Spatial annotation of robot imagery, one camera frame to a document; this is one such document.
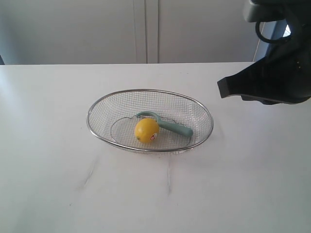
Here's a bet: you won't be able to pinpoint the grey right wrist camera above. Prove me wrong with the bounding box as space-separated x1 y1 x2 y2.
242 0 291 22

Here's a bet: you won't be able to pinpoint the yellow lemon with sticker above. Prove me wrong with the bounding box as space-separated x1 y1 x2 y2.
134 118 159 143

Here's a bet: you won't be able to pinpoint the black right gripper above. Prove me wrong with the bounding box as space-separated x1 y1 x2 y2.
217 0 311 105

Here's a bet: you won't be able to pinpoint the grey window frame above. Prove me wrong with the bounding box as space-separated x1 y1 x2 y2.
255 19 292 62

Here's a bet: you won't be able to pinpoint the oval wire mesh basket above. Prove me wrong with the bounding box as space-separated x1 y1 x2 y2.
87 89 213 153

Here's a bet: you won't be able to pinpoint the teal handled peeler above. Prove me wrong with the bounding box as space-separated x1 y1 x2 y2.
136 111 193 137

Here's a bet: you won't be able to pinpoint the white cabinet doors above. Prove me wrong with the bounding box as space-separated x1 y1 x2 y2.
0 0 260 65

